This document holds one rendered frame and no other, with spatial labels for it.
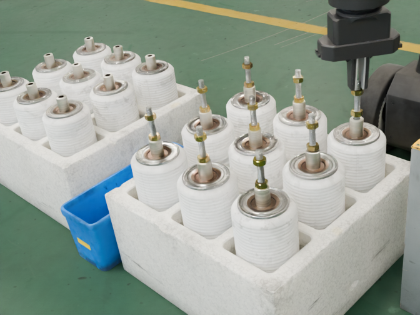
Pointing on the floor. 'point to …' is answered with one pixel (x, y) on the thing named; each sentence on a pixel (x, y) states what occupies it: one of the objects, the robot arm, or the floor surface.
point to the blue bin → (96, 221)
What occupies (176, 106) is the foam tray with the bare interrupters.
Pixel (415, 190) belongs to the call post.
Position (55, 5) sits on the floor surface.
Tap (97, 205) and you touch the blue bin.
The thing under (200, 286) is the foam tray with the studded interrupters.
